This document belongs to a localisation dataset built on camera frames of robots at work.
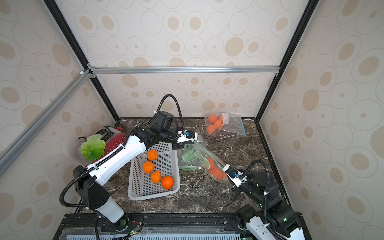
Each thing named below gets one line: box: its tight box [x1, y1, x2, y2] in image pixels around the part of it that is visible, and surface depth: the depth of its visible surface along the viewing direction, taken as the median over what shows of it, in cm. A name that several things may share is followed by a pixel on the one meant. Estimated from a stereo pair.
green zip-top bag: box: [177, 141, 212, 171], surface depth 89 cm
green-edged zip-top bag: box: [179, 141, 231, 186], surface depth 83 cm
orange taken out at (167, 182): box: [161, 175, 175, 190], surface depth 83 cm
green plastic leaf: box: [80, 134, 106, 162], surface depth 79 cm
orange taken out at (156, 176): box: [151, 170, 162, 184], surface depth 85 cm
